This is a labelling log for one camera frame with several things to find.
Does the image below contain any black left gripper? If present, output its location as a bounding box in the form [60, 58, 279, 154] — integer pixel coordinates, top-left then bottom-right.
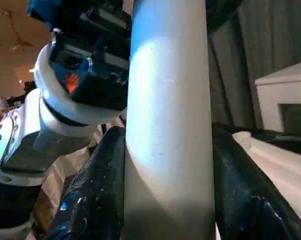
[27, 0, 133, 112]

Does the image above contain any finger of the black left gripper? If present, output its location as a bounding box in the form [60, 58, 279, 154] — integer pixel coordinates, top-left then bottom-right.
[205, 0, 244, 32]

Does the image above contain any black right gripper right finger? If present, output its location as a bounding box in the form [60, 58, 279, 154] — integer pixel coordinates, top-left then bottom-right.
[211, 124, 301, 240]

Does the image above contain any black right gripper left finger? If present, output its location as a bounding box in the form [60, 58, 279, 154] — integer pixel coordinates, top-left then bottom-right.
[47, 126, 128, 240]

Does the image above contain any white plastic table top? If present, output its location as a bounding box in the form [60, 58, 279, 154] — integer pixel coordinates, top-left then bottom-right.
[31, 131, 301, 227]

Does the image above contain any white plastic table leg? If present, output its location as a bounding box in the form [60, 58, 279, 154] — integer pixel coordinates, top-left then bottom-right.
[122, 0, 217, 240]

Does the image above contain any grey curtain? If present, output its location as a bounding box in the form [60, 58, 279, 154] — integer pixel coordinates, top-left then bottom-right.
[207, 0, 301, 131]

